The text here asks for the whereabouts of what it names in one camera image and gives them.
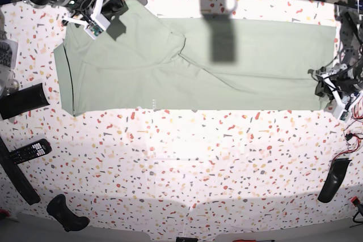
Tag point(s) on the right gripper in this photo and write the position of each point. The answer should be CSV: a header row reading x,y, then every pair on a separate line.
x,y
84,8

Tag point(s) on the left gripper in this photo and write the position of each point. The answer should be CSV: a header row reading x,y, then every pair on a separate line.
x,y
338,90

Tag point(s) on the light green T-shirt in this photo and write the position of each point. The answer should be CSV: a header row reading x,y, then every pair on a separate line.
x,y
209,63

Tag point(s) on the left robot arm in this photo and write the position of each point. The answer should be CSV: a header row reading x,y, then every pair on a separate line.
x,y
349,52

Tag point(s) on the small clear plastic box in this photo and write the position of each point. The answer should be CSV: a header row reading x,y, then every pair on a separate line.
x,y
7,81

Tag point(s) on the black TV remote control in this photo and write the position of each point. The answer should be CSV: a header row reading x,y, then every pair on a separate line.
x,y
31,151

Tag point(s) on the long black bar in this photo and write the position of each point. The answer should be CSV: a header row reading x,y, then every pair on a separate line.
x,y
18,179

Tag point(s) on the black game controller grip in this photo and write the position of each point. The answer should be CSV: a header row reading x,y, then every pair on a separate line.
x,y
58,209

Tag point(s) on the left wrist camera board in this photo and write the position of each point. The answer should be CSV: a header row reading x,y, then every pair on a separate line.
x,y
341,114

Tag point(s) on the black curved handle piece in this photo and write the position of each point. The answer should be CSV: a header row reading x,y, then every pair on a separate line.
x,y
334,179

